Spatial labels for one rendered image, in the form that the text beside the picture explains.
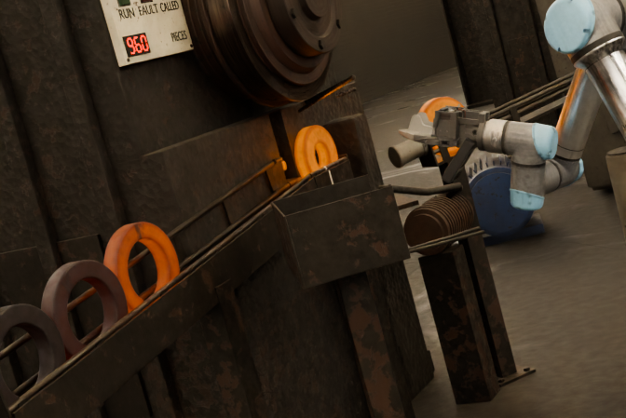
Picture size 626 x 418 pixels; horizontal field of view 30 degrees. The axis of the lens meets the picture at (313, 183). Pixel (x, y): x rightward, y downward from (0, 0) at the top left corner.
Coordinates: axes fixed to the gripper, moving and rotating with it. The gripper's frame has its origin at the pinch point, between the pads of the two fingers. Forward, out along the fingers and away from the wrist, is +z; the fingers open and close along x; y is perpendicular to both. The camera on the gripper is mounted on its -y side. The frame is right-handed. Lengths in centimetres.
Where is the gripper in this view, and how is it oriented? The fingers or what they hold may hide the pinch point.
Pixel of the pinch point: (403, 134)
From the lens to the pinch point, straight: 271.4
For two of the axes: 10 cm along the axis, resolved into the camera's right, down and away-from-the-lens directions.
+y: 0.1, -9.7, -2.6
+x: -4.5, 2.2, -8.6
